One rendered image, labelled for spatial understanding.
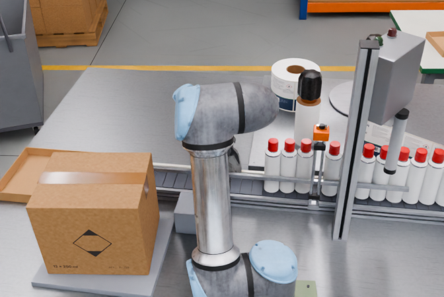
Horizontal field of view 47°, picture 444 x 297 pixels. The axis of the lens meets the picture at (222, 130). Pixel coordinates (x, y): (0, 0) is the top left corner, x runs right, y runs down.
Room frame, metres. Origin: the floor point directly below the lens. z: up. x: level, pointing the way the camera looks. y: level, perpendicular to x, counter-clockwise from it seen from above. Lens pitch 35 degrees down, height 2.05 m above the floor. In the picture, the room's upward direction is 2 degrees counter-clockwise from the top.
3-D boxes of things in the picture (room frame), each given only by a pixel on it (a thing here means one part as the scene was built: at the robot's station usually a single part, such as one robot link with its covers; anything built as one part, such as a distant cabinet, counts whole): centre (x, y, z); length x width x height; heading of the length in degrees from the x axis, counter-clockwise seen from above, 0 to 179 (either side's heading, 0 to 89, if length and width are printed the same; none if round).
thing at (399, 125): (1.15, -0.49, 1.18); 0.04 x 0.04 x 0.21
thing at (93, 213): (1.10, 0.37, 0.99); 0.30 x 0.24 x 0.27; 87
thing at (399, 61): (1.17, -0.44, 1.38); 0.17 x 0.10 x 0.19; 135
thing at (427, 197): (1.22, -0.66, 0.98); 0.05 x 0.05 x 0.20
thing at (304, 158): (1.29, -0.27, 0.98); 0.05 x 0.05 x 0.20
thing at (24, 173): (1.44, 0.64, 0.85); 0.30 x 0.26 x 0.04; 80
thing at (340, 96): (1.83, -0.62, 0.89); 0.31 x 0.31 x 0.01
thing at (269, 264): (0.82, -0.11, 1.04); 0.13 x 0.12 x 0.14; 98
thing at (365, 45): (1.12, -0.36, 1.16); 0.04 x 0.04 x 0.67; 80
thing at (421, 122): (1.69, -0.54, 0.86); 0.80 x 0.67 x 0.05; 80
